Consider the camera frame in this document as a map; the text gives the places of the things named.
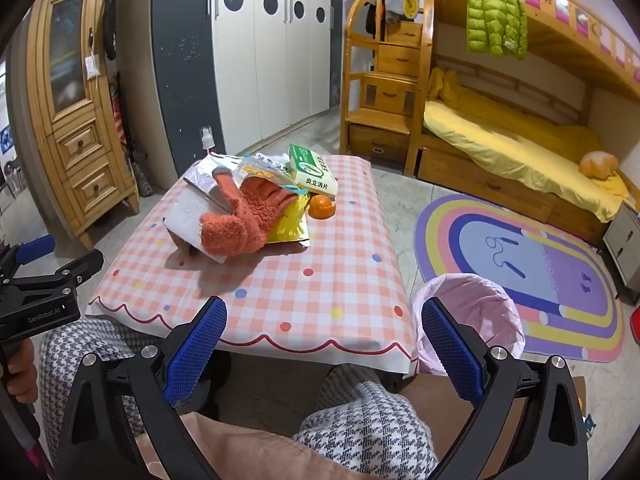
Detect orange plush toy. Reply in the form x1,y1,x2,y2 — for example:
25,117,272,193
579,150,620,180

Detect pink apron cloth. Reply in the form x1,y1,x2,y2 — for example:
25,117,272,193
134,409,362,480

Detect tangerine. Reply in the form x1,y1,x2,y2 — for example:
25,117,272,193
307,194,336,220

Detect black hanging bag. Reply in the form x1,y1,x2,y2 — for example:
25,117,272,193
101,0,119,62

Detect yellow bedding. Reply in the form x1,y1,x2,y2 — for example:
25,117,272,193
422,67,632,224

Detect grey nightstand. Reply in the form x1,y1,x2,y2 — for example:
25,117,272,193
602,202,640,307

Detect wooden stair drawers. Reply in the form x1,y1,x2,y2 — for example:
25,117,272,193
340,0,437,177

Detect person's left hand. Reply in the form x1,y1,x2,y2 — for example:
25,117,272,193
0,339,39,404

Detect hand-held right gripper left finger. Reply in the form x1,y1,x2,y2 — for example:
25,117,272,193
50,296,229,480

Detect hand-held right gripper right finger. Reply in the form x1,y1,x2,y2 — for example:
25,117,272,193
421,296,590,480

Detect yellow foam fruit net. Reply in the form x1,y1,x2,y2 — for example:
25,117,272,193
265,196,312,244

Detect wooden bunk bed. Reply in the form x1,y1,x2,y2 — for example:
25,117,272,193
405,0,640,252

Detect orange fuzzy glove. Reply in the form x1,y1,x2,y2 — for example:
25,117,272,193
199,167,301,257

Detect pink-lined trash bin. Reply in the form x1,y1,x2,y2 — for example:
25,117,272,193
409,274,526,378

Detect person's houndstooth pants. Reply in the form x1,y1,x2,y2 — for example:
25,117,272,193
39,317,440,480

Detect green white medicine box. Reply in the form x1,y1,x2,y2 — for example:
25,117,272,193
288,144,339,197

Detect clear plastic bag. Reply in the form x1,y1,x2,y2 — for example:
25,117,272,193
240,152,297,187

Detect wooden glass-door cabinet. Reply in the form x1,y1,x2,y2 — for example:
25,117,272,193
25,0,141,249

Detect silver foil bag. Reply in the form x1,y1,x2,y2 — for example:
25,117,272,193
182,152,247,207

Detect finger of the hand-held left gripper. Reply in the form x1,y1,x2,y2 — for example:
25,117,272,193
0,249,105,303
0,235,57,281

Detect white grey wardrobe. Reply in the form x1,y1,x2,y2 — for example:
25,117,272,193
150,0,347,177

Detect green puffer jacket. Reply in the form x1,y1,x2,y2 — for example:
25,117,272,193
466,0,529,60

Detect rainbow oval rug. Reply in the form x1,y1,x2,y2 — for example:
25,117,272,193
414,192,626,364

